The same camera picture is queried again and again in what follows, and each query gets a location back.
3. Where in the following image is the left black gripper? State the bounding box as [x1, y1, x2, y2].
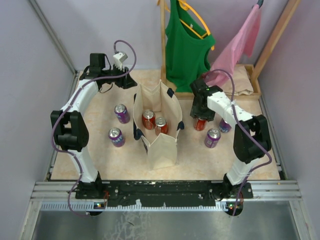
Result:
[102, 62, 138, 90]

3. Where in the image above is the red Coke can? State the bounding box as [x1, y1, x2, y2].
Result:
[154, 116, 169, 136]
[142, 109, 156, 130]
[193, 117, 207, 131]

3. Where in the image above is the purple fanta can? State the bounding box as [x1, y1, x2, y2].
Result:
[219, 118, 232, 133]
[108, 127, 125, 148]
[114, 104, 130, 124]
[204, 128, 221, 148]

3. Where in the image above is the beige canvas tote bag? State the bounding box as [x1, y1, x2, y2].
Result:
[132, 81, 185, 170]

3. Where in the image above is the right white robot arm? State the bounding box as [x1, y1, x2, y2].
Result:
[190, 79, 272, 198]

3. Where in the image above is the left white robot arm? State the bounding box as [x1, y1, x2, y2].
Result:
[50, 51, 137, 199]

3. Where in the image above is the folded beige cloth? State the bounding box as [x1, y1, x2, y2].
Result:
[221, 65, 254, 96]

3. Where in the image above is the green tank top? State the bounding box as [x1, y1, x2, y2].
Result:
[165, 0, 216, 93]

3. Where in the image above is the wooden clothes rack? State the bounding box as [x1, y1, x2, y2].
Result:
[156, 0, 300, 100]

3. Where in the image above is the pink shirt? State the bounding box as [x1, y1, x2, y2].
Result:
[203, 3, 262, 87]

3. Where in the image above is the yellow clothes hanger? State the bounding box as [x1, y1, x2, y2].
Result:
[178, 0, 213, 40]

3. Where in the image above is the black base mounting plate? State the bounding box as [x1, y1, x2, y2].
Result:
[75, 180, 240, 207]

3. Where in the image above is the grey clothes hanger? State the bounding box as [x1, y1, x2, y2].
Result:
[257, 0, 264, 8]

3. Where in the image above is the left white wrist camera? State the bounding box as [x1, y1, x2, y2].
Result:
[113, 51, 128, 71]

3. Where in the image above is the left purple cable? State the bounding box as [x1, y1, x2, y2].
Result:
[50, 39, 138, 218]

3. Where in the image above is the purple cable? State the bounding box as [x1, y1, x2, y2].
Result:
[50, 39, 138, 218]
[202, 68, 272, 217]

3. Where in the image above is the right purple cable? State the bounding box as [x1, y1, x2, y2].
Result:
[202, 68, 272, 217]

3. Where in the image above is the aluminium frame rail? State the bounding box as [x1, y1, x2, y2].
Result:
[30, 180, 302, 216]

